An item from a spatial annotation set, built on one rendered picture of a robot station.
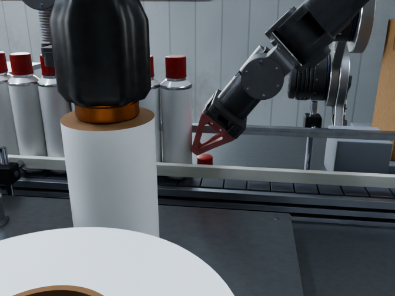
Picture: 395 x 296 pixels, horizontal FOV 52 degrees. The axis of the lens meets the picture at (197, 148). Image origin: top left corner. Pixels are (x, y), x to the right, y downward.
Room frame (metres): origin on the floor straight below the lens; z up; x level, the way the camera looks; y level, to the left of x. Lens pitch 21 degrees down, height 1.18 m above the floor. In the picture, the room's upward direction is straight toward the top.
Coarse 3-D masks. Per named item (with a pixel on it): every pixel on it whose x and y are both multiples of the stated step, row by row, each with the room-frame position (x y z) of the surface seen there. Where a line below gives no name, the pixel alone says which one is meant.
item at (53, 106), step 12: (48, 72) 0.65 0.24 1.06; (48, 84) 0.65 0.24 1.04; (48, 96) 0.65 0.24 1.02; (60, 96) 0.65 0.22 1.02; (48, 108) 0.65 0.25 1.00; (60, 108) 0.65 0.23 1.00; (48, 120) 0.65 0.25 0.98; (48, 132) 0.65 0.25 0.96; (60, 132) 0.65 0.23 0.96; (48, 144) 0.65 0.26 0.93; (60, 144) 0.65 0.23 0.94; (48, 156) 0.66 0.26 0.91; (60, 156) 0.65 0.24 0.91
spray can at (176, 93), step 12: (168, 60) 0.64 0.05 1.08; (180, 60) 0.63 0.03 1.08; (168, 72) 0.64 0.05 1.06; (180, 72) 0.63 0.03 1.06; (168, 84) 0.63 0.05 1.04; (180, 84) 0.63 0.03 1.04; (168, 96) 0.63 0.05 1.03; (180, 96) 0.62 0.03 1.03; (168, 108) 0.63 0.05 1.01; (180, 108) 0.62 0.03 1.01; (168, 120) 0.63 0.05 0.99; (180, 120) 0.62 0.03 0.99; (168, 132) 0.63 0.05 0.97; (180, 132) 0.62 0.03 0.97; (168, 144) 0.63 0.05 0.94; (180, 144) 0.62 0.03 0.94; (168, 156) 0.63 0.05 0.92; (180, 156) 0.62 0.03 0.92
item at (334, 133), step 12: (192, 132) 0.68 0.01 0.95; (204, 132) 0.67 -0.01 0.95; (216, 132) 0.67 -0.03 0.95; (252, 132) 0.66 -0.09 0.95; (264, 132) 0.66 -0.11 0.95; (276, 132) 0.66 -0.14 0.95; (288, 132) 0.65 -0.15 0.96; (300, 132) 0.65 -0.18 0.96; (312, 132) 0.65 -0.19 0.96; (324, 132) 0.65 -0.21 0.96; (336, 132) 0.64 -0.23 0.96; (348, 132) 0.64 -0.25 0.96; (360, 132) 0.64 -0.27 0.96; (372, 132) 0.64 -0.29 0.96; (384, 132) 0.64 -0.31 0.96
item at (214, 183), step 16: (32, 176) 0.64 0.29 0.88; (48, 176) 0.64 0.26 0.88; (64, 176) 0.64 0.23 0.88; (160, 176) 0.64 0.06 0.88; (288, 192) 0.58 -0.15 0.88; (304, 192) 0.58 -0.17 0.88; (320, 192) 0.58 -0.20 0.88; (336, 192) 0.58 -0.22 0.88; (352, 192) 0.58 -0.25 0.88; (368, 192) 0.58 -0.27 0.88; (384, 192) 0.58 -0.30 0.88
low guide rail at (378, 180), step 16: (0, 160) 0.65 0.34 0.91; (16, 160) 0.64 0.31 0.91; (32, 160) 0.64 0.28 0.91; (48, 160) 0.63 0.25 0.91; (64, 160) 0.63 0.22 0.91; (176, 176) 0.61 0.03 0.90; (192, 176) 0.60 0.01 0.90; (208, 176) 0.60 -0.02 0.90; (224, 176) 0.60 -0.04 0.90; (240, 176) 0.59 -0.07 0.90; (256, 176) 0.59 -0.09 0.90; (272, 176) 0.59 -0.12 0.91; (288, 176) 0.58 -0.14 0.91; (304, 176) 0.58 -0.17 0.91; (320, 176) 0.58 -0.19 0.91; (336, 176) 0.57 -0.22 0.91; (352, 176) 0.57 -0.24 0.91; (368, 176) 0.57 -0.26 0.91; (384, 176) 0.57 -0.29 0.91
